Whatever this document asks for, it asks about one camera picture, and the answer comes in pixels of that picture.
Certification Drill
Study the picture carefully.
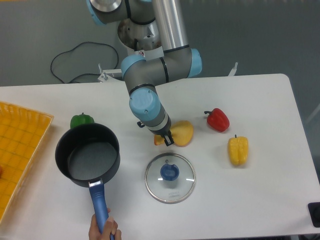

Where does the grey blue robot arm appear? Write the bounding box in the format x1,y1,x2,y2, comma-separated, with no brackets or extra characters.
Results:
86,0,202,146

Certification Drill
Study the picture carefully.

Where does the person's hand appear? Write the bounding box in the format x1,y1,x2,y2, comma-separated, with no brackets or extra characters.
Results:
88,214,122,240

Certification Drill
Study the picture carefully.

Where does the yellow toy bell pepper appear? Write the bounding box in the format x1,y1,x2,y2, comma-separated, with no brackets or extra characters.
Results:
227,134,249,166

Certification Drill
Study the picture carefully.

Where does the red toy bell pepper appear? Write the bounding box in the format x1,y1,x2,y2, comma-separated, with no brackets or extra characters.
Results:
204,108,230,133

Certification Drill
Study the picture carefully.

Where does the yellow plastic basket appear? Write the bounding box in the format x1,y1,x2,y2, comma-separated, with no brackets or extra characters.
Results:
0,101,54,220

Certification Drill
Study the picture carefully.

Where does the black device at table edge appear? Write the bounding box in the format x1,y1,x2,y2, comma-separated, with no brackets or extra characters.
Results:
307,202,320,228

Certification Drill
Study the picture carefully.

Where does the black saucepan blue handle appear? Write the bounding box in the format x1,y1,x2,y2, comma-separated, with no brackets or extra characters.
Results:
55,123,121,233

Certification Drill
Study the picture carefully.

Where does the green toy bell pepper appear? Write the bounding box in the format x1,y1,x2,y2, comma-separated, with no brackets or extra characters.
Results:
70,113,95,129

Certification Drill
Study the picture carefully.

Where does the glass lid blue knob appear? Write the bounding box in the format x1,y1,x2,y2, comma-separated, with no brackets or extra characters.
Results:
144,152,196,204

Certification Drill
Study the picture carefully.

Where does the black cable on floor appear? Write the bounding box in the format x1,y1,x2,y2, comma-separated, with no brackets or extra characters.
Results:
50,41,120,84

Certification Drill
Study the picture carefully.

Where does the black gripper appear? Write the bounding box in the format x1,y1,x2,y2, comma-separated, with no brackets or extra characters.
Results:
137,120,174,147

